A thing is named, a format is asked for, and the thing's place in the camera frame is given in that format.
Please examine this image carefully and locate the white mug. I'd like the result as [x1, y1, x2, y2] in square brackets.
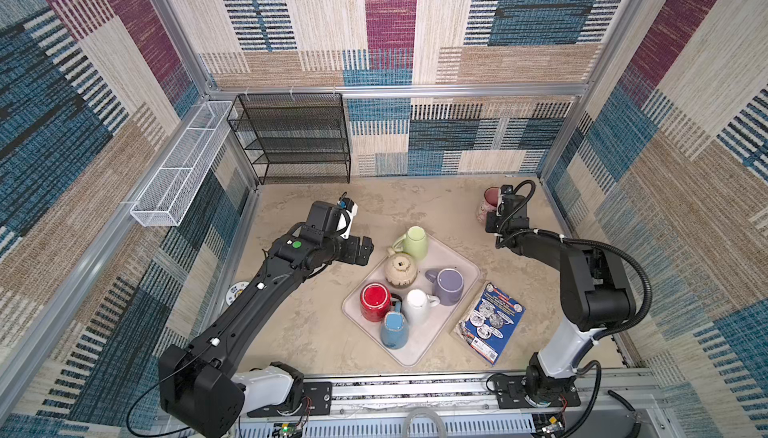
[402, 288, 441, 326]

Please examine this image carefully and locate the white plastic tray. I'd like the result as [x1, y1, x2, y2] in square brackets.
[342, 235, 481, 368]

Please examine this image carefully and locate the black wire mesh shelf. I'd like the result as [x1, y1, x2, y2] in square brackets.
[228, 94, 352, 185]

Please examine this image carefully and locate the white wire mesh basket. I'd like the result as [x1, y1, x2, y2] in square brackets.
[130, 102, 233, 227]

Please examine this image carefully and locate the beige speckled ceramic mug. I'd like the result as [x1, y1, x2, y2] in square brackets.
[384, 249, 418, 288]

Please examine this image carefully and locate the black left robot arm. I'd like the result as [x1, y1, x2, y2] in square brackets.
[158, 196, 374, 437]

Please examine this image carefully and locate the lavender purple mug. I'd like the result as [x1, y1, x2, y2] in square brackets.
[425, 268, 465, 306]

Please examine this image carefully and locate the green lidded round tin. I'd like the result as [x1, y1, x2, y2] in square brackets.
[225, 281, 249, 306]

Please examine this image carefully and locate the light green mug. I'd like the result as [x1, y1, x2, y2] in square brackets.
[391, 225, 429, 261]

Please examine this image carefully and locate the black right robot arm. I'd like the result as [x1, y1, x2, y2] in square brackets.
[485, 179, 653, 407]

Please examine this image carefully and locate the red mug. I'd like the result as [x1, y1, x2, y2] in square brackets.
[359, 282, 392, 323]

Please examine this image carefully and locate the pink cartoon mug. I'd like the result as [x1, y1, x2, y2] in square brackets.
[476, 186, 500, 224]

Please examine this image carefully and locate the light blue mug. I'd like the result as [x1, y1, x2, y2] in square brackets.
[380, 310, 409, 349]

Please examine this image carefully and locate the blue snack package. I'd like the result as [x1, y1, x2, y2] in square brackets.
[453, 281, 526, 366]

